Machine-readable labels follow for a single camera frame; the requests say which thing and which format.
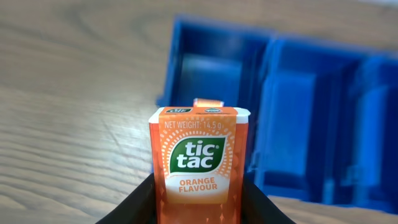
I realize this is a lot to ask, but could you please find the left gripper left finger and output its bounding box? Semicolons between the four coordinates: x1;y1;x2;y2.
95;172;158;224

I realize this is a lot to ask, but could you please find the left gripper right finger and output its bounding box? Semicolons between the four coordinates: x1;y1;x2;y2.
242;174;296;224

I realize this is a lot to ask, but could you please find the orange candy box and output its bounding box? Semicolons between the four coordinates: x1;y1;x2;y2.
192;98;225;108
148;106;251;224

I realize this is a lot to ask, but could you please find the blue tray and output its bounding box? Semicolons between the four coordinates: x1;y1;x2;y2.
155;14;398;215

